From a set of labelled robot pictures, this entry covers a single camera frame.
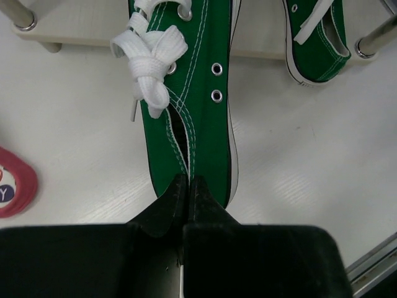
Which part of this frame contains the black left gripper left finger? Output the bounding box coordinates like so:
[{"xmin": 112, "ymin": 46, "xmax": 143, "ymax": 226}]
[{"xmin": 1, "ymin": 174, "xmax": 188, "ymax": 297}]

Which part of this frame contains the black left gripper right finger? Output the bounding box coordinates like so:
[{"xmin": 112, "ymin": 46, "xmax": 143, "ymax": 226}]
[{"xmin": 182, "ymin": 176, "xmax": 353, "ymax": 297}]

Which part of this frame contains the green sneaker one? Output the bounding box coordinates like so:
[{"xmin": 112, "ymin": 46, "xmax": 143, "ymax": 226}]
[
  {"xmin": 110, "ymin": 1, "xmax": 241, "ymax": 206},
  {"xmin": 283, "ymin": 0, "xmax": 351, "ymax": 86}
]

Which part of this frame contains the beige two-tier shoe shelf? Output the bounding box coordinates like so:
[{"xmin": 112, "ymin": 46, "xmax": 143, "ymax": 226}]
[{"xmin": 11, "ymin": 1, "xmax": 391, "ymax": 60}]

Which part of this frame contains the pink sandal far one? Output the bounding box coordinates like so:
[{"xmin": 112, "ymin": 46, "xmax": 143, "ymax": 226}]
[{"xmin": 1, "ymin": 147, "xmax": 38, "ymax": 219}]

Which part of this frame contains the aluminium mounting rail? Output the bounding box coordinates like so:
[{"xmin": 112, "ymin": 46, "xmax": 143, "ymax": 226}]
[{"xmin": 346, "ymin": 233, "xmax": 396, "ymax": 297}]

